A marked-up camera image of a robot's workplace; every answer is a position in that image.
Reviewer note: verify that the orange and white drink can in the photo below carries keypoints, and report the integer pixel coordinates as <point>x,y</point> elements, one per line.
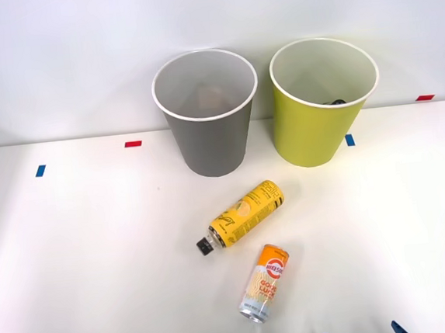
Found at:
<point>264,283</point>

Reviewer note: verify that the yellow bottle with black cap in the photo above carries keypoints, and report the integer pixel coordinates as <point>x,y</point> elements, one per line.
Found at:
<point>246,215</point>

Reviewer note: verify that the yellow-green plastic waste bin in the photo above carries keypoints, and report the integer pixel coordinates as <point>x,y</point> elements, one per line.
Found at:
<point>305,132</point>

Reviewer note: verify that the grey plastic waste bin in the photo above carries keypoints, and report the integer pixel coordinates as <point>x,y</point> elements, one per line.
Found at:
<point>212,144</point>

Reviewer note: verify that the black can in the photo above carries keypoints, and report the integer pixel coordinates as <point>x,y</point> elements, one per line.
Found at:
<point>334,102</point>

